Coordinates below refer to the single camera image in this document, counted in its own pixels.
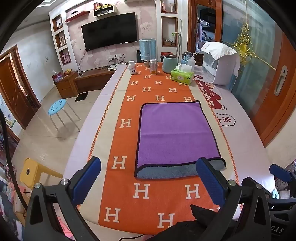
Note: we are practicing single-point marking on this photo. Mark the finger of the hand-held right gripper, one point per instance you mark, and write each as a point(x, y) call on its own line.
point(280, 172)

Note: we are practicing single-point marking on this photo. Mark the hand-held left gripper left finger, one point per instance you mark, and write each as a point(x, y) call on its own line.
point(86, 178)

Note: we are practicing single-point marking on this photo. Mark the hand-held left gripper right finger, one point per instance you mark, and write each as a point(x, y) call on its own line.
point(211, 179)

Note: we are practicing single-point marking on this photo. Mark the purple towel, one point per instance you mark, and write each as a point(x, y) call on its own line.
point(174, 134)

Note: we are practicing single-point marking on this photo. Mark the yellow plastic stool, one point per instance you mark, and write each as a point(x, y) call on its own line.
point(30, 171)

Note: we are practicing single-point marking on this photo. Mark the orange letter-patterned blanket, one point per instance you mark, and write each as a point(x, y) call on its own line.
point(129, 139)

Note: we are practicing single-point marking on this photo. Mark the blue round stool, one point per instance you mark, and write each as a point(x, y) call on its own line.
point(57, 106)

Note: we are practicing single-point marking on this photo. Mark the black floor mat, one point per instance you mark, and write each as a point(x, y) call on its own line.
point(82, 96)

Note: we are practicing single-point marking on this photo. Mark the wooden side cabinet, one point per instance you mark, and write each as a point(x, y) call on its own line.
point(67, 87)

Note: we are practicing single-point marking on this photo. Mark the low wooden television bench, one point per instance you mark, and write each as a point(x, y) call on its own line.
point(92, 77)

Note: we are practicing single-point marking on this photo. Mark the green tissue box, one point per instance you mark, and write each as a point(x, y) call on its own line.
point(182, 76)

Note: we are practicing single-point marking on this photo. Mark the fruit on cabinet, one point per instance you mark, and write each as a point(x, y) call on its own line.
point(67, 72)

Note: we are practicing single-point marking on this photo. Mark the white countertop appliance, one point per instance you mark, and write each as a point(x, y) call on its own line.
point(222, 71)

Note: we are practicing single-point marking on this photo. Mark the brown wooden door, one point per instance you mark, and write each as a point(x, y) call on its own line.
point(16, 90)

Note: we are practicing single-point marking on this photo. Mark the white set-top box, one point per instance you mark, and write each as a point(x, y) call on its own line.
point(113, 67)

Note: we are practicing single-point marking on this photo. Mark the white pill bottle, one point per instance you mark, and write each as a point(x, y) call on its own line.
point(132, 68)

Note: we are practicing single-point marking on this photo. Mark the white squeeze bottle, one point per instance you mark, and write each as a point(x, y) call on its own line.
point(191, 61)

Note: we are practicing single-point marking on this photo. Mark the teal pot with dark lid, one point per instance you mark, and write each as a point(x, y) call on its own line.
point(169, 63)

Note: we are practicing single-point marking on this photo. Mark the glass snow globe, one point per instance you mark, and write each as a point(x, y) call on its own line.
point(186, 56)

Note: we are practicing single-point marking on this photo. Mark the glass jar with amber liquid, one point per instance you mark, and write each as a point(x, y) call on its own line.
point(153, 67)

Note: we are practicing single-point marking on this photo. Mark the white cloth cover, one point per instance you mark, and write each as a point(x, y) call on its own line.
point(219, 49)

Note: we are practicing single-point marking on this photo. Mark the gold hanging ornament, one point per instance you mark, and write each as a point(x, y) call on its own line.
point(242, 46)

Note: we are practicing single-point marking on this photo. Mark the light blue cylindrical lamp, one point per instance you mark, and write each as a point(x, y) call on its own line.
point(148, 49)

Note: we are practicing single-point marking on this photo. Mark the white wall power strip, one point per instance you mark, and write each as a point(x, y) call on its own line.
point(115, 56)

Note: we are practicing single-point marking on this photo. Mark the black wall television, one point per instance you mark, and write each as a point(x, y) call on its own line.
point(109, 31)

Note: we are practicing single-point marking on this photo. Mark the red wall shelf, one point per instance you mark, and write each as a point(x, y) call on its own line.
point(77, 16)

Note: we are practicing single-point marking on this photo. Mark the white wall shelf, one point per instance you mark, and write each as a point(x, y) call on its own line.
point(104, 12)

